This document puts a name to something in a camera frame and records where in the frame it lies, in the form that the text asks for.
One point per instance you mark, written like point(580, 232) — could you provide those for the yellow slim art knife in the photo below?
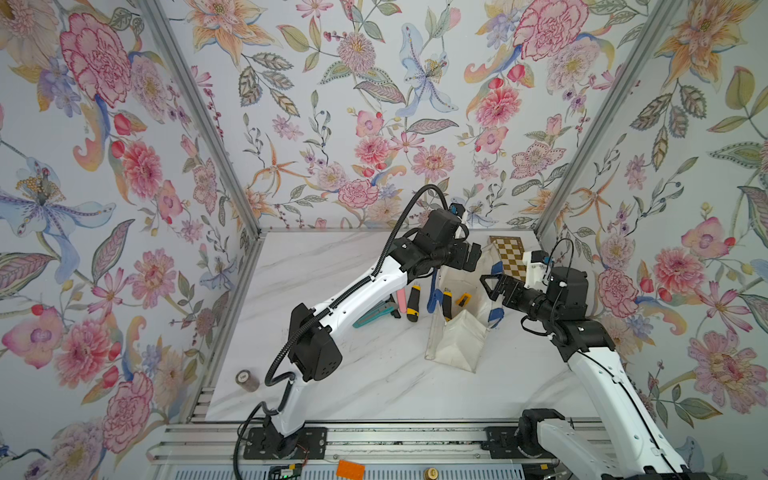
point(464, 300)

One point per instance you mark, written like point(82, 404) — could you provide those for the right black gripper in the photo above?
point(515, 288)

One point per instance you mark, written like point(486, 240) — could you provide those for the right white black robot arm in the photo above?
point(641, 451)

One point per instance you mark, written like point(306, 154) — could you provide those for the small tape roll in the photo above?
point(245, 380)

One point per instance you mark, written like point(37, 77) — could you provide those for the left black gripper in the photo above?
point(459, 258)

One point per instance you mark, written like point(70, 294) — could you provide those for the light pink art knife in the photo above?
point(401, 298)

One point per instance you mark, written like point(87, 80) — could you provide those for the white Doraemon canvas pouch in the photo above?
point(459, 343)

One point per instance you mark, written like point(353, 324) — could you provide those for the teal art knife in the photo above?
point(382, 309)

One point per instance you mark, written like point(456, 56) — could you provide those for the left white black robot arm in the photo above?
point(311, 352)

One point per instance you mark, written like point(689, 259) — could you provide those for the orange tag on rail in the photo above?
point(348, 470)

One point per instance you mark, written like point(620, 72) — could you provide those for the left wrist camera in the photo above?
point(458, 210)

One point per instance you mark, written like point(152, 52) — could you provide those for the wooden chessboard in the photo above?
point(510, 251)

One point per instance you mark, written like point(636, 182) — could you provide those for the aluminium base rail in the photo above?
point(355, 441)

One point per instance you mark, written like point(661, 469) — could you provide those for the black yellow utility knife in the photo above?
point(413, 304)
point(446, 305)

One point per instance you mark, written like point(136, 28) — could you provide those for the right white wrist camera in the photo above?
point(536, 267)

